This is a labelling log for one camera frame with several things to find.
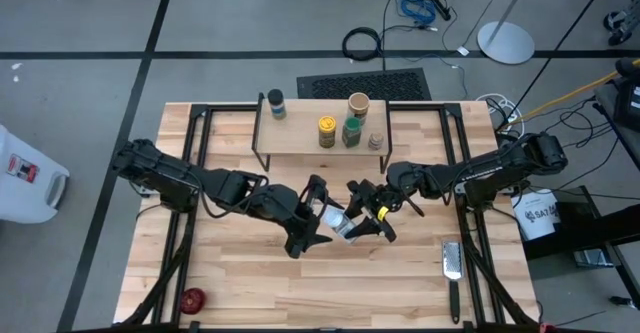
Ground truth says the yellow-lid crunchy onion jar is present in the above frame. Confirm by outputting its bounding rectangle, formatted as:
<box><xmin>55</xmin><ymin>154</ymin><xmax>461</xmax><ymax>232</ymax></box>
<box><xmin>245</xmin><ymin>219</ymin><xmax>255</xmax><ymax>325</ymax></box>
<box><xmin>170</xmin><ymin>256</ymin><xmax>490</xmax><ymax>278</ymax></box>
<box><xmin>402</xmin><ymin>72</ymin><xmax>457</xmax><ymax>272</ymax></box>
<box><xmin>317</xmin><ymin>115</ymin><xmax>338</xmax><ymax>149</ymax></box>

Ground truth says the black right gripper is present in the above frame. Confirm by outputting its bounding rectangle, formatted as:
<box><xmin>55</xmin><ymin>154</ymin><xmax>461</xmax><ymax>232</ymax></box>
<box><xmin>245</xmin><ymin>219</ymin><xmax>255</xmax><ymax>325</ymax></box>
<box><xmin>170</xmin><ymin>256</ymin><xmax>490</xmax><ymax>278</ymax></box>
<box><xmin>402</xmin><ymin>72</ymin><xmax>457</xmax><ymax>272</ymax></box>
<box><xmin>344</xmin><ymin>179</ymin><xmax>402</xmax><ymax>245</ymax></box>

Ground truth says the metal grater with black handle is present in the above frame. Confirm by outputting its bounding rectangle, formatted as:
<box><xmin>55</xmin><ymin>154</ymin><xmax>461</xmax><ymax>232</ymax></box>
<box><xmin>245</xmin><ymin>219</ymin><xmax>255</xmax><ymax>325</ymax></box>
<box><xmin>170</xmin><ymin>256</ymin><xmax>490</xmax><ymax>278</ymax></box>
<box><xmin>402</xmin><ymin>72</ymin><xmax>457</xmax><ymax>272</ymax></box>
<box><xmin>441</xmin><ymin>241</ymin><xmax>465</xmax><ymax>325</ymax></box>

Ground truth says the small black floor object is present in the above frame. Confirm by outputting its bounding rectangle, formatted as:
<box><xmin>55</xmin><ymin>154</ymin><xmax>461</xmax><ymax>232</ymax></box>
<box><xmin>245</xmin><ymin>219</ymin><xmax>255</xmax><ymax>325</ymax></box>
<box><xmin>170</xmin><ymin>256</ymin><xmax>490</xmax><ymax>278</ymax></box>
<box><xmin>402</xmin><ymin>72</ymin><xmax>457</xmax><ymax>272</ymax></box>
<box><xmin>608</xmin><ymin>295</ymin><xmax>639</xmax><ymax>309</ymax></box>

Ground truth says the green-lid organic oregano jar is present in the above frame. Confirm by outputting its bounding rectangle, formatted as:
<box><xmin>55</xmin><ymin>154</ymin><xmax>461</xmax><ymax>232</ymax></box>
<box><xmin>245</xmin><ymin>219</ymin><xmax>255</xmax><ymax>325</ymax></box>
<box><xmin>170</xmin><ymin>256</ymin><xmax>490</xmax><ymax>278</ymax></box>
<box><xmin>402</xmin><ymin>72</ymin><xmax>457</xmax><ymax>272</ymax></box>
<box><xmin>341</xmin><ymin>116</ymin><xmax>363</xmax><ymax>149</ymax></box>

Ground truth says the white-lid bagel seasoning jar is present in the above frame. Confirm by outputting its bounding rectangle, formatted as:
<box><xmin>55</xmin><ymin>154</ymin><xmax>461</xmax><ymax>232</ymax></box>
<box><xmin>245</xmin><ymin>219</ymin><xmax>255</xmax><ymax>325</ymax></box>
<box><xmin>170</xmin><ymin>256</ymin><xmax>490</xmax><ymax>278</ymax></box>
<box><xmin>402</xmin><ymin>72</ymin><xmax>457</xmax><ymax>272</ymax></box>
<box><xmin>321</xmin><ymin>206</ymin><xmax>360</xmax><ymax>245</ymax></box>

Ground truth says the blue coiled cable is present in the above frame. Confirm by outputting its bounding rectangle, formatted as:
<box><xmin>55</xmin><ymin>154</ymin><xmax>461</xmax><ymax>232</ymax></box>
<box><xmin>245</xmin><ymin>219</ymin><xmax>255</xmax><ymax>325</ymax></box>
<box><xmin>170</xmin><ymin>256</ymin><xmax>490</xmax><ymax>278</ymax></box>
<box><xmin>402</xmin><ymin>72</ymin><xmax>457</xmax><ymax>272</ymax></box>
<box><xmin>398</xmin><ymin>0</ymin><xmax>438</xmax><ymax>25</ymax></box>

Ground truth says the silver flat device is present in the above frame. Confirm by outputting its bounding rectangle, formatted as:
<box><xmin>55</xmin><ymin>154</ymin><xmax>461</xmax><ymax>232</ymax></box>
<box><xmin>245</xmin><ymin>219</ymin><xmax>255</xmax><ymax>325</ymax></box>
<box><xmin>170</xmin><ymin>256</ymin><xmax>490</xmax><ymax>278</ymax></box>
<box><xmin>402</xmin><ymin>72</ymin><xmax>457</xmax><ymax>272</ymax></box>
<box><xmin>573</xmin><ymin>249</ymin><xmax>615</xmax><ymax>269</ymax></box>

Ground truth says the black-lid oregano leaves spice jar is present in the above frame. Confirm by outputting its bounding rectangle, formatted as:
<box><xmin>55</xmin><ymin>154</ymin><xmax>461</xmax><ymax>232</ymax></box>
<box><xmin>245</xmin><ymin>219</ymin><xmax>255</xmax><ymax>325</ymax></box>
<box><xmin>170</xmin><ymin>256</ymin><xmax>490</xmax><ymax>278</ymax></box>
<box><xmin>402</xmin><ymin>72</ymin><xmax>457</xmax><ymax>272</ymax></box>
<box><xmin>267</xmin><ymin>88</ymin><xmax>288</xmax><ymax>121</ymax></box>

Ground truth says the silver floor lamp stand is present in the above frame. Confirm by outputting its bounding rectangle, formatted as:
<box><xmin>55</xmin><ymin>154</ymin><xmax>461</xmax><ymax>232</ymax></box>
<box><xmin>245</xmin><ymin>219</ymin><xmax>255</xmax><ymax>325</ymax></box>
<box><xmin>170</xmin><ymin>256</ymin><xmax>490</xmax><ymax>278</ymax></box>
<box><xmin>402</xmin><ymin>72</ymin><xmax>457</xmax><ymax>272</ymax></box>
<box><xmin>476</xmin><ymin>0</ymin><xmax>539</xmax><ymax>66</ymax></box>

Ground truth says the tan-lid furikake seasoning jar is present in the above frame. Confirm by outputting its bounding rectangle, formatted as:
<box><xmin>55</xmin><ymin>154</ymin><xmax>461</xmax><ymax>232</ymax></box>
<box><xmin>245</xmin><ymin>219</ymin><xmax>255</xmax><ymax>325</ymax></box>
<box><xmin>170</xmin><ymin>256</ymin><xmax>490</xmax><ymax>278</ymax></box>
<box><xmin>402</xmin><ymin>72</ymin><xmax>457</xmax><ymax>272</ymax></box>
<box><xmin>347</xmin><ymin>91</ymin><xmax>371</xmax><ymax>124</ymax></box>

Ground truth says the black side stand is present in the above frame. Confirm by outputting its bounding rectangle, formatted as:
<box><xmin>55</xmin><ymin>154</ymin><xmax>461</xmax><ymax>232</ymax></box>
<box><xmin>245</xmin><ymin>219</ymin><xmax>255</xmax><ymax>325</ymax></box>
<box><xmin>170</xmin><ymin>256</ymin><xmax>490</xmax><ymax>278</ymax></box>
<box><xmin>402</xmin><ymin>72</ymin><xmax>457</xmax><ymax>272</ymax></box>
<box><xmin>519</xmin><ymin>185</ymin><xmax>640</xmax><ymax>274</ymax></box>

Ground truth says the thin black pole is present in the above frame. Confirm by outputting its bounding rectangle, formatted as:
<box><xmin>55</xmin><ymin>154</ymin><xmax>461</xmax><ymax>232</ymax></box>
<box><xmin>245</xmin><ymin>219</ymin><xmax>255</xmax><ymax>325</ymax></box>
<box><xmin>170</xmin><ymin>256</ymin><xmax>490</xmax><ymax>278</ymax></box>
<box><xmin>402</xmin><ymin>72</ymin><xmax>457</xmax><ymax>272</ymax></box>
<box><xmin>499</xmin><ymin>0</ymin><xmax>617</xmax><ymax>124</ymax></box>

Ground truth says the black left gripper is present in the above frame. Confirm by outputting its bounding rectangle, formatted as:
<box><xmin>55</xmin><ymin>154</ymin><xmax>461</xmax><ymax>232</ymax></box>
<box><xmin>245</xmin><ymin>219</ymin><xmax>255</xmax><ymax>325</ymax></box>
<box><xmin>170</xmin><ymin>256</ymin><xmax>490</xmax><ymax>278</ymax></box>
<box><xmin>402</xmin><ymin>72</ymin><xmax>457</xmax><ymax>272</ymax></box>
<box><xmin>264</xmin><ymin>174</ymin><xmax>346</xmax><ymax>260</ymax></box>

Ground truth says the white cable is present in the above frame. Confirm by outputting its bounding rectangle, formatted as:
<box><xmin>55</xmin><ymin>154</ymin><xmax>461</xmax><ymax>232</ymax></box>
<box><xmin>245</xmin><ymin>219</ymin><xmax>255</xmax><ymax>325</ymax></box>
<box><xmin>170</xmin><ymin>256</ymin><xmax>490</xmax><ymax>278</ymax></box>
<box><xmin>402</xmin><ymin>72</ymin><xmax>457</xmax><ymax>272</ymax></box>
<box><xmin>474</xmin><ymin>92</ymin><xmax>526</xmax><ymax>142</ymax></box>

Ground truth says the wooden shelf with black legs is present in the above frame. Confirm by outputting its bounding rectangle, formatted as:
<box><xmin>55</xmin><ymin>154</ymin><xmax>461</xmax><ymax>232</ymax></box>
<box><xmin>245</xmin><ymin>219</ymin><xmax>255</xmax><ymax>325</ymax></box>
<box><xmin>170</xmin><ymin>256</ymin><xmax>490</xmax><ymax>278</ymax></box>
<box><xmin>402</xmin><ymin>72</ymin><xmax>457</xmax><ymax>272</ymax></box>
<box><xmin>251</xmin><ymin>91</ymin><xmax>394</xmax><ymax>174</ymax></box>

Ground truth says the black power strip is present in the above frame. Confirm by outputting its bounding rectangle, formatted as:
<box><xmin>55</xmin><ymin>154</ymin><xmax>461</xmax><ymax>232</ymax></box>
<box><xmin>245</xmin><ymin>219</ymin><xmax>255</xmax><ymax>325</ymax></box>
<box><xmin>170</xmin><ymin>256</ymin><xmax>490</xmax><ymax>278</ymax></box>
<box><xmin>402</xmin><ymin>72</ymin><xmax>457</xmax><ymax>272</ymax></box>
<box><xmin>430</xmin><ymin>0</ymin><xmax>453</xmax><ymax>23</ymax></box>

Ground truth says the black coiled cable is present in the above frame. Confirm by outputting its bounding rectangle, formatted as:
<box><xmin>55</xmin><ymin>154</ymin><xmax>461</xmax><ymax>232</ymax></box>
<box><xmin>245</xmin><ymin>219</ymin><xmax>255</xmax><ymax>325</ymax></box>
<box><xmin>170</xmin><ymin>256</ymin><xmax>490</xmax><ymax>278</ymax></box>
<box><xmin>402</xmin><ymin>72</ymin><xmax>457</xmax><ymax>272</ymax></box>
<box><xmin>341</xmin><ymin>26</ymin><xmax>384</xmax><ymax>63</ymax></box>

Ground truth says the white plastic bin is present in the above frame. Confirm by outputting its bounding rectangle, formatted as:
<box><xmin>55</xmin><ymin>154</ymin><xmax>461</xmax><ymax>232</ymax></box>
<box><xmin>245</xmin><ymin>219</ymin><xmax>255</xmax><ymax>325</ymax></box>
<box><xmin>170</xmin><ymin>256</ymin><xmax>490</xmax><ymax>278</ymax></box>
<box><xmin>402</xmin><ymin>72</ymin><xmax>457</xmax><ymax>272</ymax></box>
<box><xmin>0</xmin><ymin>122</ymin><xmax>71</xmax><ymax>224</ymax></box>

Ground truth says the red round object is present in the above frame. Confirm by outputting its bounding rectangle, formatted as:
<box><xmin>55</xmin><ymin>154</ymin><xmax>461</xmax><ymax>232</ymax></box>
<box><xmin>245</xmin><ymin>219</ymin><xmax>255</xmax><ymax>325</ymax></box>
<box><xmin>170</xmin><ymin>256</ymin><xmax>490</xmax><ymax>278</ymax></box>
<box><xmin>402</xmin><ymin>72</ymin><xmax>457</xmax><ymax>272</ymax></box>
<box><xmin>179</xmin><ymin>287</ymin><xmax>207</xmax><ymax>316</ymax></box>

